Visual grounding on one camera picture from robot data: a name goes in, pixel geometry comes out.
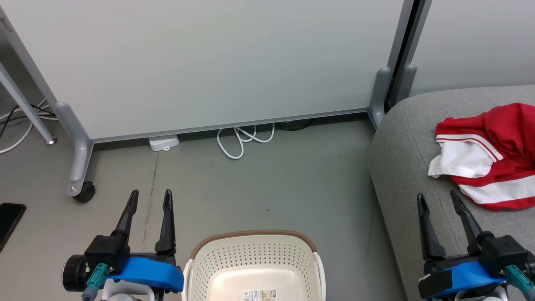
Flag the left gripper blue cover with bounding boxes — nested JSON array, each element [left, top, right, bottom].
[[63, 189, 184, 292]]

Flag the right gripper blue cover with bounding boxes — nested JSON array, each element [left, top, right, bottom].
[[417, 190, 535, 299]]

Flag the white garment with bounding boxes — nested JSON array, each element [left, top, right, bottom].
[[428, 140, 498, 179]]

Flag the red shorts with white stripes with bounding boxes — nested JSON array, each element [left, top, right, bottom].
[[436, 102, 535, 170]]

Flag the cream perforated laundry basket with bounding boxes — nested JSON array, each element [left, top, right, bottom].
[[182, 229, 326, 301]]

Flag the black caster wheel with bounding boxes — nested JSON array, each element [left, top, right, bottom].
[[73, 181, 96, 204]]

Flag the grey fabric sofa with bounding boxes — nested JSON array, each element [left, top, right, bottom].
[[368, 85, 535, 301]]

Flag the white power adapter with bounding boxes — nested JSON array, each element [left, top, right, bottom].
[[149, 135, 180, 152]]

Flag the long grey partition foot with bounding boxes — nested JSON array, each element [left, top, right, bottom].
[[54, 102, 93, 197]]

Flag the black flat device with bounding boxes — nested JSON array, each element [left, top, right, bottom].
[[0, 203, 27, 253]]

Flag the short grey partition foot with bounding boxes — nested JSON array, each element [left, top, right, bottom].
[[369, 66, 393, 128], [395, 64, 418, 105]]

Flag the grey metal table leg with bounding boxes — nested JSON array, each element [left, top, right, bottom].
[[0, 63, 57, 145]]

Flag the wide white partition panel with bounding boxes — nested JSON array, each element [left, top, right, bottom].
[[0, 0, 414, 144]]

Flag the narrow white partition panel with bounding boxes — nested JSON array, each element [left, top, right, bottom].
[[408, 0, 535, 97]]

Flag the left arm cable teal plug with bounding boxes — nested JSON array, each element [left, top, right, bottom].
[[82, 263, 110, 301]]

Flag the arm cable teal plug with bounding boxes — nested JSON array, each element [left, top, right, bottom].
[[82, 263, 110, 301], [504, 265, 535, 295]]

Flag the right arm cable teal plug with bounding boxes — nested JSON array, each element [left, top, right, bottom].
[[504, 265, 535, 295]]

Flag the white looped cable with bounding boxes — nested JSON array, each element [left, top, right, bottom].
[[217, 123, 275, 160]]

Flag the white floor cable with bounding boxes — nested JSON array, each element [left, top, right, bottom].
[[0, 98, 59, 154]]

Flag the black floor cable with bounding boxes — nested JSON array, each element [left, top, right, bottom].
[[0, 105, 57, 138]]

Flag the black coiled cable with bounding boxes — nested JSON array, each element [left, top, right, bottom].
[[276, 119, 314, 131]]

